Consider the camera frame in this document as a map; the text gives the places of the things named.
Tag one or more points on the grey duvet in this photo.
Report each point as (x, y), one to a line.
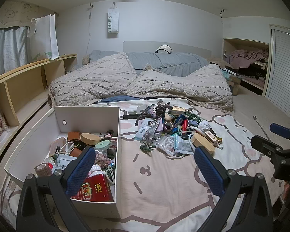
(164, 61)

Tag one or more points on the white text leaflet packet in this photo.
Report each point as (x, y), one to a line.
(142, 129)

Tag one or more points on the large white shopping bag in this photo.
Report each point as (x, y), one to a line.
(44, 37)

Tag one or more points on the white cardboard box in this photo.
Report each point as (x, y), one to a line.
(87, 119)

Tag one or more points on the clear round lid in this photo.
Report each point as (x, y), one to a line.
(168, 148)

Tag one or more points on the pile of clothes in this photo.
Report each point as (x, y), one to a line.
(246, 56)

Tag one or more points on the beige bandage roll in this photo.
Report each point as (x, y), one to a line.
(43, 169)

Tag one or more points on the wooden oval box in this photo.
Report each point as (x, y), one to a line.
(90, 138)
(204, 143)

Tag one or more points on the gold small box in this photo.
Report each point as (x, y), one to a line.
(178, 110)

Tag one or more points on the grey curtain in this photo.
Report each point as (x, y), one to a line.
(7, 50)

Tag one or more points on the wall closet niche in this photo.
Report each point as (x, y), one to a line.
(234, 46)

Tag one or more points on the wooden shelf unit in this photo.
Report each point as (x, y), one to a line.
(26, 84)

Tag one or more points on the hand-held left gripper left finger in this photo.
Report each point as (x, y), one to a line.
(83, 168)

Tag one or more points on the green clips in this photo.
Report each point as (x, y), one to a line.
(147, 148)

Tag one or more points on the white louvered door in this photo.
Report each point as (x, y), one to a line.
(284, 65)

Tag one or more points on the doodled wall paper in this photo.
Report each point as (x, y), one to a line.
(14, 12)

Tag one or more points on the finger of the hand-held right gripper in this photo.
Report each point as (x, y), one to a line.
(281, 130)
(265, 146)

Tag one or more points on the cyan striped pack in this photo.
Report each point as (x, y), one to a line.
(180, 119)

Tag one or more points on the white blue-strip pouch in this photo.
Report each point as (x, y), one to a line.
(185, 145)

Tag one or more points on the brown tape roll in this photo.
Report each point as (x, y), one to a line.
(168, 125)

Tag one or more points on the pale headboard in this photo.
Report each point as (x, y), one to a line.
(183, 47)

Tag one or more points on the pinkish soap block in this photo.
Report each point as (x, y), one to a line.
(57, 145)

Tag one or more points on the white hanging paper bag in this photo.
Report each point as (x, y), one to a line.
(113, 20)

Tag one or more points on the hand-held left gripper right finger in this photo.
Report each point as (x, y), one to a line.
(207, 171)

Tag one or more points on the mint green round case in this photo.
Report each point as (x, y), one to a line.
(102, 145)

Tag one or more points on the beige textured blanket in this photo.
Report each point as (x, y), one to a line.
(99, 79)

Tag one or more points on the brown cardboard box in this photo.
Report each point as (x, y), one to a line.
(235, 83)

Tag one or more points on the white printed tube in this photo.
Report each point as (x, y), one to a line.
(218, 146)

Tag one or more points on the white cap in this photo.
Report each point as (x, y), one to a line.
(163, 50)

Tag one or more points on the brown leather wallet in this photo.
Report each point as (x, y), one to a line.
(73, 135)

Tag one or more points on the pink cartoon bed sheet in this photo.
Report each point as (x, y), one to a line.
(171, 186)

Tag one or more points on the black stick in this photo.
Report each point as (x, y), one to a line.
(131, 116)

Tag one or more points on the metal back scratcher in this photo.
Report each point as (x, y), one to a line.
(261, 128)

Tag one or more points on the white printed packet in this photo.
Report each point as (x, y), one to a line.
(62, 162)

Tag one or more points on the red printed carton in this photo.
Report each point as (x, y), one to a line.
(98, 189)

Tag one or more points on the blue cloth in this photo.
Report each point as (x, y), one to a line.
(118, 99)

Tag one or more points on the white crumpled ball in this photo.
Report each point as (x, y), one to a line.
(204, 125)

